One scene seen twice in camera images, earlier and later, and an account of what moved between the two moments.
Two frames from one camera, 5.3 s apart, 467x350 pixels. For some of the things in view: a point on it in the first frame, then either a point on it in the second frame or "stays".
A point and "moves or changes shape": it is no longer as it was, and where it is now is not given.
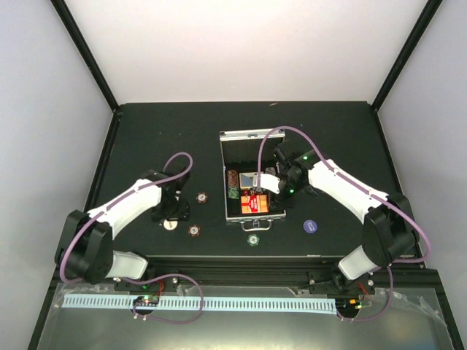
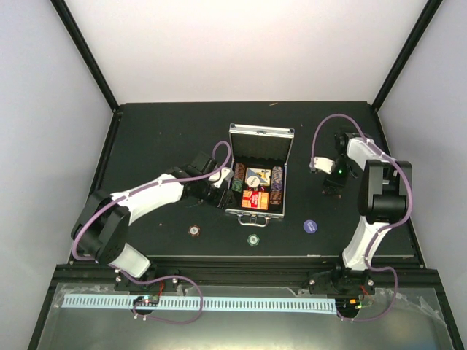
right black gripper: x=282 y=203 to x=341 y=182
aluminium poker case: x=243 y=201 moves or changes shape
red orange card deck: x=255 y=204 moves or changes shape
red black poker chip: x=194 y=230 stays
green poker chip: x=253 y=240 stays
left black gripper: x=182 y=213 to x=222 y=200
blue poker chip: x=310 y=226 stays
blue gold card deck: x=246 y=180 moves or changes shape
